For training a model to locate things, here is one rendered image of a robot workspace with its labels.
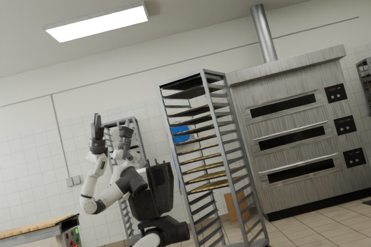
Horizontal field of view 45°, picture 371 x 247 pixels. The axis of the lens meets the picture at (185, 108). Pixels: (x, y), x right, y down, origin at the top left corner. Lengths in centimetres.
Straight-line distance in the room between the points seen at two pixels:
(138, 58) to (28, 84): 178
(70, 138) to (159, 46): 201
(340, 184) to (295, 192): 60
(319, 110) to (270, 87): 72
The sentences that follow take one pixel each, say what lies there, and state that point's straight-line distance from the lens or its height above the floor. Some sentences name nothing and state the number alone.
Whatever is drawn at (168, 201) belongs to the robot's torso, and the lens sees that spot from 273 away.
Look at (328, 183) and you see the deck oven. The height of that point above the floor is 30.
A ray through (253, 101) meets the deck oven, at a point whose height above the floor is 159.
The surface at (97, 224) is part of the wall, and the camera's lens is 724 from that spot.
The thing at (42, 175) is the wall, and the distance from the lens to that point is 739.
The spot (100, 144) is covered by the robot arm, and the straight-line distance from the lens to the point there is 253.
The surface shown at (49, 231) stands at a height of 87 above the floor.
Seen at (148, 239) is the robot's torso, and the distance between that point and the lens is 279.
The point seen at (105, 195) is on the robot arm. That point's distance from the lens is 259.
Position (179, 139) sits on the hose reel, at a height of 136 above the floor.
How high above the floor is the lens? 113
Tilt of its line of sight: 6 degrees up
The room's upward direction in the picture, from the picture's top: 14 degrees counter-clockwise
